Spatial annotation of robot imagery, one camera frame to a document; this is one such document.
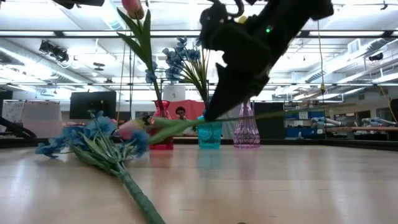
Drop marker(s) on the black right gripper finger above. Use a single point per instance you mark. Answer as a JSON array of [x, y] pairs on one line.
[[230, 90]]

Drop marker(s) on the blue flower bunch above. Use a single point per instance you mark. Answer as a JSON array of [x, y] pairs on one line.
[[136, 193], [175, 62]]

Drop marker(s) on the pink tulip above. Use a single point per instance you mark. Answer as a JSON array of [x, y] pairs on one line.
[[141, 40], [168, 126]]

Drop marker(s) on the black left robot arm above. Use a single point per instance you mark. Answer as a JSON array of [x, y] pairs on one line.
[[77, 2]]

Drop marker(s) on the pale blue robot arm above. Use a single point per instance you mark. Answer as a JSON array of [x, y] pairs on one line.
[[377, 121], [326, 121]]

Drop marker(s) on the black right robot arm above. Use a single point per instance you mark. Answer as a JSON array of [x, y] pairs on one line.
[[295, 15]]

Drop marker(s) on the purple glass vase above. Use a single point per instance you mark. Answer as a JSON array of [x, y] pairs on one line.
[[246, 133]]

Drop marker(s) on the teal glass vase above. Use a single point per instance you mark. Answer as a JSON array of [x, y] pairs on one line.
[[210, 135]]

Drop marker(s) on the red glass vase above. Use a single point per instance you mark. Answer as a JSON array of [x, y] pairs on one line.
[[166, 146]]

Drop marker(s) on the yellow tulip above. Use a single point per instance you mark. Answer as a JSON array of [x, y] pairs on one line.
[[242, 19]]

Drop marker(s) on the red partition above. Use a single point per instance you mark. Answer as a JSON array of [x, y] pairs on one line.
[[194, 109]]

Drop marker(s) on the black panel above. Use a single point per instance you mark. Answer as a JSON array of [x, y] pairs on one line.
[[269, 121]]

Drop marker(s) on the person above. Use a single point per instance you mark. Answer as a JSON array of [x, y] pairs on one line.
[[180, 112]]

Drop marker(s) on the white round pillar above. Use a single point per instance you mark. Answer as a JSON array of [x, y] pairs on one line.
[[174, 92]]

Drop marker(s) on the blue storage bins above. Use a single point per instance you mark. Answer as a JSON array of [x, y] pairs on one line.
[[304, 132]]

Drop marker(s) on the wooden workbench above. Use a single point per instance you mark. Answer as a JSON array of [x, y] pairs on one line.
[[357, 128]]

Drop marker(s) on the black monitor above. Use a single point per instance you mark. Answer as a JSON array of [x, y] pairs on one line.
[[93, 104]]

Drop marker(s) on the black ceiling spotlight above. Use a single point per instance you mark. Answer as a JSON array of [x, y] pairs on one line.
[[54, 51]]

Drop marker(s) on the white partition board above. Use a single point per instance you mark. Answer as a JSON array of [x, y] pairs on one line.
[[42, 119]]

